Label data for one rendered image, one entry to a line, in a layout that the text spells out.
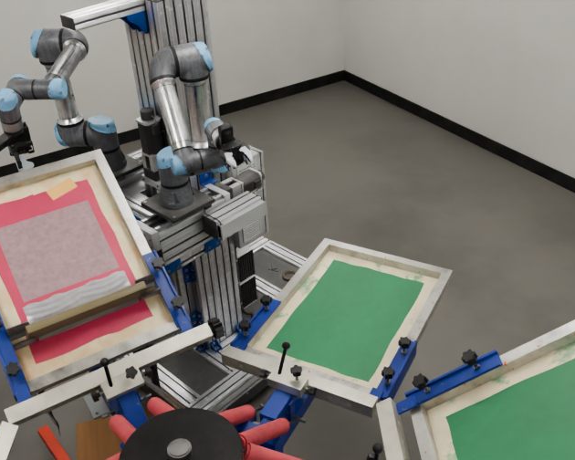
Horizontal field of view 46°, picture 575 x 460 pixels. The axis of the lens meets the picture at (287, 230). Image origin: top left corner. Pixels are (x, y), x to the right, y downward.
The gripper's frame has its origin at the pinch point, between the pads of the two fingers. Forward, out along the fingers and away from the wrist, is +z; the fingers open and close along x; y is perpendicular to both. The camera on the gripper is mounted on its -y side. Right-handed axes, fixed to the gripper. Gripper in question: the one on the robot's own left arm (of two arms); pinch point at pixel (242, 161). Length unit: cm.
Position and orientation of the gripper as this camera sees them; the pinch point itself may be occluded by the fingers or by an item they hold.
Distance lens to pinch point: 224.3
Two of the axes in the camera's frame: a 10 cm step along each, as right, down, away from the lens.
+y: 1.7, 7.9, 5.9
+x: -9.1, 3.6, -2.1
